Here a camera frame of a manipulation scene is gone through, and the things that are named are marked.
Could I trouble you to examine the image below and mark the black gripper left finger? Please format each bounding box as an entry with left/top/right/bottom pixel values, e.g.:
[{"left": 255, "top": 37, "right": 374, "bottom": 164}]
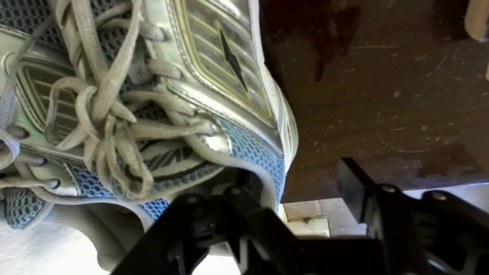
[{"left": 109, "top": 170, "right": 307, "bottom": 275}]

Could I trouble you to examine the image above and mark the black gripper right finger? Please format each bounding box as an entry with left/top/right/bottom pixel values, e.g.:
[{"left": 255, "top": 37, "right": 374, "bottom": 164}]
[{"left": 334, "top": 158, "right": 489, "bottom": 275}]

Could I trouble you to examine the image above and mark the grey blue mesh sneaker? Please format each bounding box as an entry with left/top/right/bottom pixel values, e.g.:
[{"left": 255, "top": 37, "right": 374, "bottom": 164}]
[{"left": 0, "top": 0, "right": 300, "bottom": 272}]

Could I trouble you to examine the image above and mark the beige small box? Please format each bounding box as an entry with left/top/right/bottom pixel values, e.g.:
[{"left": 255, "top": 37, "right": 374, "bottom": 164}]
[{"left": 281, "top": 199, "right": 331, "bottom": 240}]

